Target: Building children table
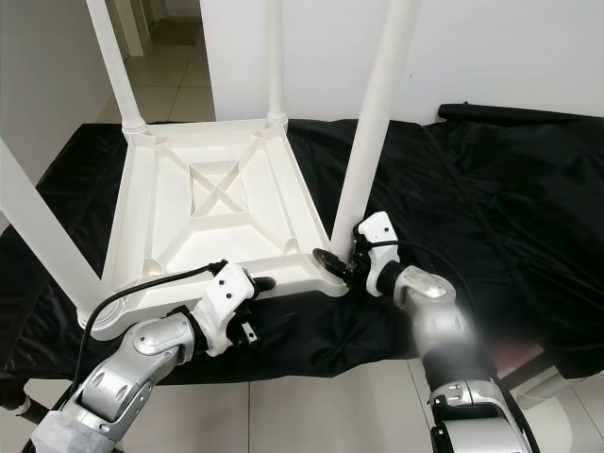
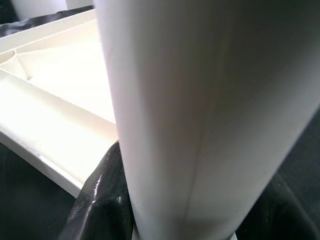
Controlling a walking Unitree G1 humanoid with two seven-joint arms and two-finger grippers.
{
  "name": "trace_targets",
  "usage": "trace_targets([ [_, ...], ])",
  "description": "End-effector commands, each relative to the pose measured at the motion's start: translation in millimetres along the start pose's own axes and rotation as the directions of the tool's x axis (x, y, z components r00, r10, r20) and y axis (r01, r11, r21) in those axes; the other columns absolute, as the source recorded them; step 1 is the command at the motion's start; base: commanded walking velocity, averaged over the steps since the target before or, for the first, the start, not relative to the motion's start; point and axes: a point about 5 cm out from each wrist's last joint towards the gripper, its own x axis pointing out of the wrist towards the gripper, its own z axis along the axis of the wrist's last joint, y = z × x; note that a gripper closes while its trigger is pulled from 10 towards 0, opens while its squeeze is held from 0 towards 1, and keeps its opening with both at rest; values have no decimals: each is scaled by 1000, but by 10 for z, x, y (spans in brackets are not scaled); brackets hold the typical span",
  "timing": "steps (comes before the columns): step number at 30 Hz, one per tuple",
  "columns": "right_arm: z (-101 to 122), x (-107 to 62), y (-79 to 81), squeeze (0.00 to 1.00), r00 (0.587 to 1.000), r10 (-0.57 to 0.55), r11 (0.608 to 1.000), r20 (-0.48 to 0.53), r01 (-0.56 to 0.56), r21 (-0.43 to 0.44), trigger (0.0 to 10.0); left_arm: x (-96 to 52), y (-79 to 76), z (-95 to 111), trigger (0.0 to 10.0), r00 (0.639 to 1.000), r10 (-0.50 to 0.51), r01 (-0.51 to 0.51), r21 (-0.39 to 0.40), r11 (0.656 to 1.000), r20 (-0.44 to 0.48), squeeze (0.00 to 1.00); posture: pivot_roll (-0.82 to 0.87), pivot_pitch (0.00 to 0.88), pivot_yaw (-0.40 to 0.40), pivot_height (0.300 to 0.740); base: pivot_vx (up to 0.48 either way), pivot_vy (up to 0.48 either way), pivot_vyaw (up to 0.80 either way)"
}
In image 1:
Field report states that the black fabric table cover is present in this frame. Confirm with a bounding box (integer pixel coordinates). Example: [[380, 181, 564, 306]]
[[0, 102, 604, 393]]

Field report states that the pink cushion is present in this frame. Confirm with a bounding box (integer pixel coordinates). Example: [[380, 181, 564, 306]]
[[495, 342, 548, 369]]

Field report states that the white floor fan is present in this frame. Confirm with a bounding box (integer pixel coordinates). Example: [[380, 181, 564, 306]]
[[528, 377, 604, 453]]

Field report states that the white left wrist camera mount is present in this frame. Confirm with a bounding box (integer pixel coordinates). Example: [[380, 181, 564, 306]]
[[196, 261, 258, 358]]

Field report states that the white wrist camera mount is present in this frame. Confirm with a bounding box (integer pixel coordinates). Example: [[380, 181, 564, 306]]
[[196, 261, 258, 358], [354, 212, 399, 295]]

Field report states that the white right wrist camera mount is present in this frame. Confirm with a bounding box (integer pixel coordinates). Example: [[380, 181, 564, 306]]
[[354, 212, 399, 295]]

